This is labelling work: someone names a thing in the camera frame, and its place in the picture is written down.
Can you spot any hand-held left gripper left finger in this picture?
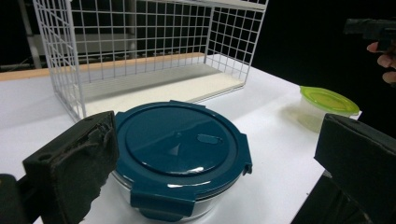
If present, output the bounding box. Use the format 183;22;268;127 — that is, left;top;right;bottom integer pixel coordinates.
22;110;120;224

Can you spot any white wire rack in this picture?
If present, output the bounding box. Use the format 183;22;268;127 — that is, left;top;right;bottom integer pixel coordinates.
32;0;269;122

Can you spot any round glass container blue lid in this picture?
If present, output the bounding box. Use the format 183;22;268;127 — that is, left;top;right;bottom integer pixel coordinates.
111;100;254;223

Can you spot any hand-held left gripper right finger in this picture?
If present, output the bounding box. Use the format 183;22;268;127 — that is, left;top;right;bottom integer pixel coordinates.
314;113;396;224

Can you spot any wooden rail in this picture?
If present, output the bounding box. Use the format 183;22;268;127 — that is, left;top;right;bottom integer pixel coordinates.
0;51;206;82

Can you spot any clear container green lid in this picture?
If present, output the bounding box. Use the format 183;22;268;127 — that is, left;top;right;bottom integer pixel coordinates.
295;85;361;134

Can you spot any grey metal stand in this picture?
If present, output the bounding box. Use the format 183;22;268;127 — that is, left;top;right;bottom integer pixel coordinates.
17;0;43;70

